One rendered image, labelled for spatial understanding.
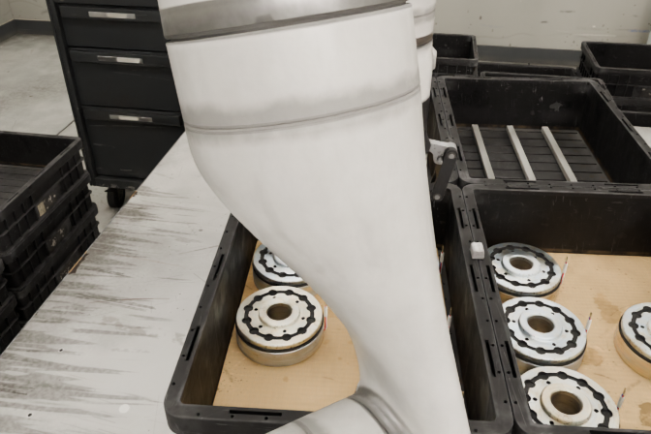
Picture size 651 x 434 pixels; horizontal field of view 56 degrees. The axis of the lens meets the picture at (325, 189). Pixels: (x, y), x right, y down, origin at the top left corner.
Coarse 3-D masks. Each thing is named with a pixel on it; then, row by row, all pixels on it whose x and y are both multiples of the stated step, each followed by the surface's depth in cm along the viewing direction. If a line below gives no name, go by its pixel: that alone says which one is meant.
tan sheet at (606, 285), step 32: (576, 256) 86; (608, 256) 86; (576, 288) 80; (608, 288) 80; (640, 288) 80; (608, 320) 75; (608, 352) 71; (608, 384) 67; (640, 384) 67; (640, 416) 63
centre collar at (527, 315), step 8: (528, 312) 71; (536, 312) 71; (544, 312) 71; (520, 320) 70; (528, 320) 71; (552, 320) 70; (520, 328) 70; (528, 328) 69; (560, 328) 69; (528, 336) 69; (536, 336) 68; (544, 336) 68; (552, 336) 68; (560, 336) 69
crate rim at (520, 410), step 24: (480, 192) 82; (504, 192) 82; (528, 192) 82; (552, 192) 82; (576, 192) 82; (600, 192) 82; (624, 192) 82; (648, 192) 82; (480, 240) 72; (480, 264) 69; (504, 312) 62; (504, 336) 59; (504, 360) 57; (528, 408) 52; (528, 432) 50; (552, 432) 50; (576, 432) 50; (600, 432) 50; (624, 432) 50; (648, 432) 50
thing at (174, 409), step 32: (224, 256) 70; (480, 288) 65; (192, 320) 61; (480, 320) 61; (192, 352) 58; (192, 416) 52; (224, 416) 52; (256, 416) 52; (288, 416) 52; (512, 416) 52
